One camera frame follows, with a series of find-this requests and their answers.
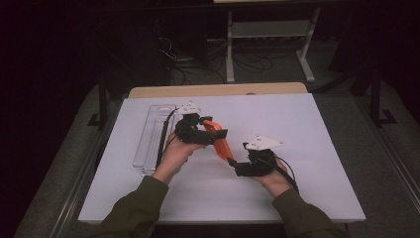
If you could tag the wooden table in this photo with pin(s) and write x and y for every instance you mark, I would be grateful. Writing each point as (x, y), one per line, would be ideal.
(214, 90)

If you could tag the black metal stand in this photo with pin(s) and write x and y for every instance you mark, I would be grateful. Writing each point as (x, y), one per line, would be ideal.
(375, 95)
(102, 99)

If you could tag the orange phone case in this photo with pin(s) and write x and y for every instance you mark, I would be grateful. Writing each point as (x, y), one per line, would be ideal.
(223, 148)

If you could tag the white metal desk frame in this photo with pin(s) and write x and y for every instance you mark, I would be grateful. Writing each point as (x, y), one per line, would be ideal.
(267, 29)

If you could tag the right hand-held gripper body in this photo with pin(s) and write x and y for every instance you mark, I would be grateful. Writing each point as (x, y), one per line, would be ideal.
(259, 165)

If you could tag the clear plastic packaging tray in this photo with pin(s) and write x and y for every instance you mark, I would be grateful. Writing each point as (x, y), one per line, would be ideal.
(152, 132)

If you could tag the person's right hand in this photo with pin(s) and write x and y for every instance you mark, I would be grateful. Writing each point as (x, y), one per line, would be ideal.
(274, 183)

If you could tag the person's left hand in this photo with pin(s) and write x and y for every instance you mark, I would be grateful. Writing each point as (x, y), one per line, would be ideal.
(175, 158)

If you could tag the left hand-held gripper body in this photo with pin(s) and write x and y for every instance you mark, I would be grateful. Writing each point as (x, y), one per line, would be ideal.
(191, 132)

